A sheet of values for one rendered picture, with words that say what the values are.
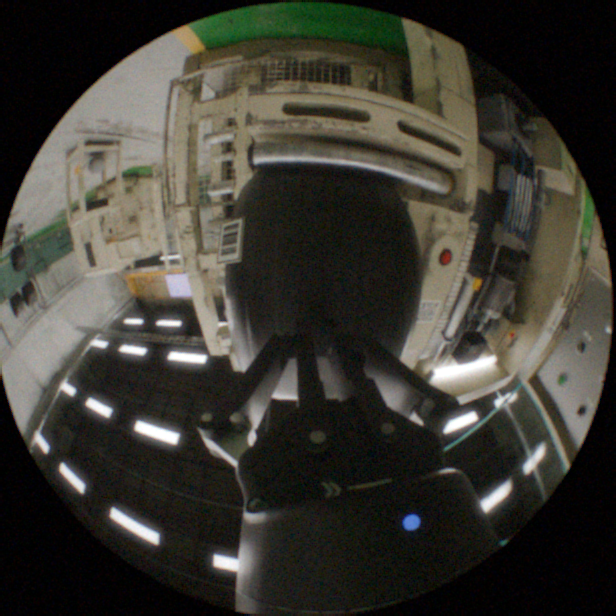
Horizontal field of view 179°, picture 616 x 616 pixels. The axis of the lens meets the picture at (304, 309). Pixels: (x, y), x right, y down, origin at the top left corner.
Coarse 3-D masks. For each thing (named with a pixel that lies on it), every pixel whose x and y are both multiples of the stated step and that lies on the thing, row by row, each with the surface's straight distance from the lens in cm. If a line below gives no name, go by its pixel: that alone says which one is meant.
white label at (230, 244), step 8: (224, 224) 28; (232, 224) 27; (240, 224) 26; (224, 232) 27; (232, 232) 26; (240, 232) 25; (224, 240) 27; (232, 240) 26; (240, 240) 25; (224, 248) 26; (232, 248) 25; (240, 248) 24; (224, 256) 26; (232, 256) 25; (240, 256) 24; (216, 264) 26
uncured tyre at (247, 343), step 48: (240, 192) 35; (288, 192) 27; (336, 192) 28; (384, 192) 31; (288, 240) 23; (336, 240) 24; (384, 240) 26; (240, 288) 24; (288, 288) 22; (336, 288) 23; (384, 288) 25; (240, 336) 27; (384, 336) 27; (288, 384) 31
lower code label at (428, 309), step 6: (426, 300) 56; (432, 300) 57; (420, 306) 56; (426, 306) 57; (432, 306) 58; (438, 306) 60; (420, 312) 57; (426, 312) 58; (432, 312) 60; (420, 318) 58; (426, 318) 60; (432, 318) 61
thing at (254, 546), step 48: (288, 432) 8; (336, 432) 8; (432, 432) 10; (240, 480) 8; (288, 480) 7; (336, 480) 7; (384, 480) 8; (432, 480) 5; (288, 528) 5; (336, 528) 4; (384, 528) 4; (432, 528) 5; (480, 528) 6; (240, 576) 6; (288, 576) 5; (336, 576) 4; (384, 576) 4; (432, 576) 5
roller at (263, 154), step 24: (264, 144) 32; (288, 144) 32; (312, 144) 32; (336, 144) 33; (264, 168) 33; (312, 168) 33; (336, 168) 32; (360, 168) 33; (384, 168) 33; (408, 168) 35; (432, 168) 39
